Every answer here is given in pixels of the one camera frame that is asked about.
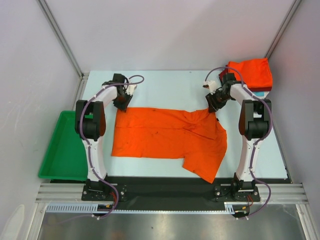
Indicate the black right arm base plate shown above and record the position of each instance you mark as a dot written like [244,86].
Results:
[237,193]

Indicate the right aluminium corner post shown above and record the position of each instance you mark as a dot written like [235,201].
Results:
[283,27]

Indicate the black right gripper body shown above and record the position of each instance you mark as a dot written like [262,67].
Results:
[212,101]

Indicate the aluminium corner post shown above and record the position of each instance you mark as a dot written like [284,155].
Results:
[283,27]
[48,14]

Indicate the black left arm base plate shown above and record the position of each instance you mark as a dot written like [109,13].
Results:
[97,191]

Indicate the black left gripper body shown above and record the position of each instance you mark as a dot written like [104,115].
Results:
[122,101]

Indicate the aluminium front rail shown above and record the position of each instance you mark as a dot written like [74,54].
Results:
[71,193]

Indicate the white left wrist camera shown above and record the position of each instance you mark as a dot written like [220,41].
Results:
[130,89]

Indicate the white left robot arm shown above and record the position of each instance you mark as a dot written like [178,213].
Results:
[90,120]

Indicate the grey slotted cable duct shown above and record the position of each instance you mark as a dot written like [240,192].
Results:
[104,208]

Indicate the left aluminium corner post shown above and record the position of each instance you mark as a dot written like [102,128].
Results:
[48,14]

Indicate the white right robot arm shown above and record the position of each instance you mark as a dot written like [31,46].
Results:
[254,125]

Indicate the folded orange t shirt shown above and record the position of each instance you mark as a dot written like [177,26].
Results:
[256,62]

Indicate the green plastic tray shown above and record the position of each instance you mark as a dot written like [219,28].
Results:
[65,158]

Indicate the black table edge mat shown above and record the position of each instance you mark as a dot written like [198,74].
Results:
[171,194]

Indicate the folded dark red t shirt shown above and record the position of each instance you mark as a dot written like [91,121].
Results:
[257,79]

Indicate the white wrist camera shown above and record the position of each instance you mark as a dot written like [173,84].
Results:
[211,85]
[130,89]

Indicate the folded light blue t shirt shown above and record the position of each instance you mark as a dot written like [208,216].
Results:
[261,94]

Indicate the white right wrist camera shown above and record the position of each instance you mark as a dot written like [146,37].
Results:
[211,85]

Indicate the orange t shirt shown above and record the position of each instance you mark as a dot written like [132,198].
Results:
[197,137]
[256,62]

